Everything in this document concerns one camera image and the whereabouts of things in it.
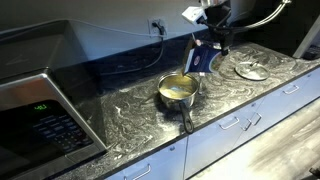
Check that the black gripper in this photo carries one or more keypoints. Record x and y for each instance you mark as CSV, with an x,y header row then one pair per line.
x,y
218,20

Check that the glass pot lid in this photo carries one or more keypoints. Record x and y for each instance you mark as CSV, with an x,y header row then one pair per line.
x,y
251,71

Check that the round cabinet lock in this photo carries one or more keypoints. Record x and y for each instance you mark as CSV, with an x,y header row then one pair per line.
x,y
171,148

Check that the black stand base block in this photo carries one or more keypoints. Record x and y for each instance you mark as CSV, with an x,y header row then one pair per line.
x,y
312,53

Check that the blue base cabinet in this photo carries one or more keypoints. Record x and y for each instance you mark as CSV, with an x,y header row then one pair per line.
x,y
213,140

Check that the yellow orzo pasta pile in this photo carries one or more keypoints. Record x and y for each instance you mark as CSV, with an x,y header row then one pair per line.
x,y
176,90

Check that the blue Barilla orzo box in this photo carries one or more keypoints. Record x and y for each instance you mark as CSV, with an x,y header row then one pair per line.
x,y
203,63

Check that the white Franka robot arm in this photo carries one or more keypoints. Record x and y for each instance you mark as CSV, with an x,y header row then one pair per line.
x,y
213,2

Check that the white wall outlet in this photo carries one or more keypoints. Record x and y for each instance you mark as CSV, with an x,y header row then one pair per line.
x,y
151,28

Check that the stainless steel microwave oven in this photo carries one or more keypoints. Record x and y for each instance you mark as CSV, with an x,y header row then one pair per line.
x,y
33,100

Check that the black floor object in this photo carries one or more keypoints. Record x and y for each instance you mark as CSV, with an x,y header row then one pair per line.
x,y
315,171

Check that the white slanted stand leg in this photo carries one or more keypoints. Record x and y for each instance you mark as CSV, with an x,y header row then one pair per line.
x,y
305,36

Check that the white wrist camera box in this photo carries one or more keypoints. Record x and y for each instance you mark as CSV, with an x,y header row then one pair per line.
x,y
193,15

